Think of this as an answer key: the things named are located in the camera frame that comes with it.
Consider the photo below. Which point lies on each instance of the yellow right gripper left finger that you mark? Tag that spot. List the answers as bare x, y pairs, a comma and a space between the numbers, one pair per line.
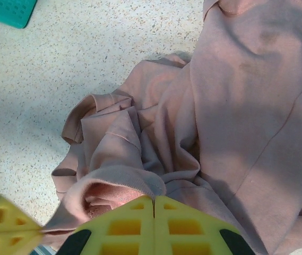
129, 239

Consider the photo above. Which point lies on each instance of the pink t-shirt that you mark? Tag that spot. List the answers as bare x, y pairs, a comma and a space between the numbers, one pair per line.
233, 106

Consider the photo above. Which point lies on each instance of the green plastic basket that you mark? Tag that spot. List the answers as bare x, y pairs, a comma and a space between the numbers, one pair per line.
7, 10

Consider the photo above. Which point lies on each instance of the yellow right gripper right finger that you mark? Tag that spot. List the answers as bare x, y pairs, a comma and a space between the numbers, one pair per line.
182, 239

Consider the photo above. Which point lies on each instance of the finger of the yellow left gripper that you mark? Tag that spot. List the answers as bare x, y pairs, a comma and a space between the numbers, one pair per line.
4, 215
4, 244

